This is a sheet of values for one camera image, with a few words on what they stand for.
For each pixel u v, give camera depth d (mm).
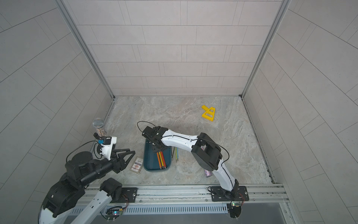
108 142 526
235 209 681
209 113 1055
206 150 527
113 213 654
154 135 625
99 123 665
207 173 772
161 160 826
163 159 825
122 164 532
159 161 822
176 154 847
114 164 510
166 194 725
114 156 534
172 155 851
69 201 403
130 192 724
